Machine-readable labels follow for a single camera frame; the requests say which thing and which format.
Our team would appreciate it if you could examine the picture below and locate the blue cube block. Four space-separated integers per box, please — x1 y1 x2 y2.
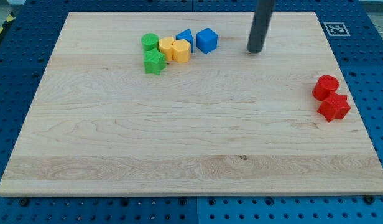
196 28 218 54

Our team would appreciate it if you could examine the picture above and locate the green star block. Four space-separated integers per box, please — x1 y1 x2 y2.
144 49 166 75

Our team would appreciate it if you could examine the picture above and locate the yellow hexagon block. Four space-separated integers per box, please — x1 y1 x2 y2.
172 39 191 63

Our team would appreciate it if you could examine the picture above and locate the yellow cylinder block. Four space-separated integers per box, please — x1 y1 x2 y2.
158 37 175 61

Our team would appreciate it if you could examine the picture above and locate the blue triangular prism block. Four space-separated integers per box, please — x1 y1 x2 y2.
175 29 194 53

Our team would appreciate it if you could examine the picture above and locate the green cylinder block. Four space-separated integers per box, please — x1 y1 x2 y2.
141 33 159 52

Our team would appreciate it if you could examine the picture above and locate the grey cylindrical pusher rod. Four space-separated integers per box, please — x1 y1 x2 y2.
247 0 276 54

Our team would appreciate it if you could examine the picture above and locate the red cylinder block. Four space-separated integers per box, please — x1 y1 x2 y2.
312 75 339 101

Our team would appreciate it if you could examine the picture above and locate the red star block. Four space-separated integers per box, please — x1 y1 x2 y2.
317 93 351 122

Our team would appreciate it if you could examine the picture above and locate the black white fiducial marker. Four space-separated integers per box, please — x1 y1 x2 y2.
323 22 350 37

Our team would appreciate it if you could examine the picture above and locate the black bolt left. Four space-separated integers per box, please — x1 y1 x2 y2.
19 197 30 207

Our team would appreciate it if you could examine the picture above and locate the black bolt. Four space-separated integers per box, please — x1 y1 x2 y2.
364 195 375 205
19 197 30 207

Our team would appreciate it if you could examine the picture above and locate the black bolt right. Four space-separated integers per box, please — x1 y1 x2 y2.
364 195 375 205

